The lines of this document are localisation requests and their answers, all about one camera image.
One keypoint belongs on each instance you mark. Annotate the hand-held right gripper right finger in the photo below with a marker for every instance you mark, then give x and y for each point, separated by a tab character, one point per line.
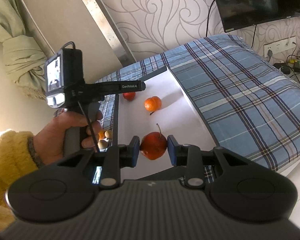
171	150

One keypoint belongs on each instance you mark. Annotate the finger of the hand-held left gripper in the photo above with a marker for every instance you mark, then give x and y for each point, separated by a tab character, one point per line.
143	86

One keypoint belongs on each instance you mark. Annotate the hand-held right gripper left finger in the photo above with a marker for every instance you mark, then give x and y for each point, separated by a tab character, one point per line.
135	152

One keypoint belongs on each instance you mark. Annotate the small red tangerine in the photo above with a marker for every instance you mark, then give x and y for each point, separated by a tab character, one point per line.
129	96

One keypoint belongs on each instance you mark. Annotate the red apple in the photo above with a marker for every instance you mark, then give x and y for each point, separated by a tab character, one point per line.
153	146

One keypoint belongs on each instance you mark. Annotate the orange mandarin with stem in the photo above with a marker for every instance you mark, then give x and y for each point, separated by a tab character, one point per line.
153	103

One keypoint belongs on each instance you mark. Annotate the grey cardboard box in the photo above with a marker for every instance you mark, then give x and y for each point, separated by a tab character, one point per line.
135	122

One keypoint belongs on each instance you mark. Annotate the brown kiwi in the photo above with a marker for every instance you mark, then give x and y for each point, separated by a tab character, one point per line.
102	145
108	134

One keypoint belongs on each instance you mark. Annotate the round smooth orange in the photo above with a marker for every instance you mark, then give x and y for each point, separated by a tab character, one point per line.
101	135

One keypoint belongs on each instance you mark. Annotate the person's left hand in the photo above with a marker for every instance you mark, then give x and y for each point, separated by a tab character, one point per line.
52	140

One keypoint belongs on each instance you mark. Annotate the beige fringed throw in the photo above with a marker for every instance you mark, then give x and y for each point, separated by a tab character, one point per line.
9	30

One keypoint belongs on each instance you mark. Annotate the blue plaid blanket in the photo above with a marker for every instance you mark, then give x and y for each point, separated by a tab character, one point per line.
240	92

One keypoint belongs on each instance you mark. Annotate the black power strip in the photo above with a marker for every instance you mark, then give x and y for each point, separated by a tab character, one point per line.
282	68

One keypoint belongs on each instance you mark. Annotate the black television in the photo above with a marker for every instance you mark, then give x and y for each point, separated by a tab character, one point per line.
252	0

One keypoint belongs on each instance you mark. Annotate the silver metal frame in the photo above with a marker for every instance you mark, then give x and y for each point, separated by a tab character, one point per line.
107	25

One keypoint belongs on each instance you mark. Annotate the white wall socket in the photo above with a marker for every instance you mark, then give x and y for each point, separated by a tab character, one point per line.
280	45

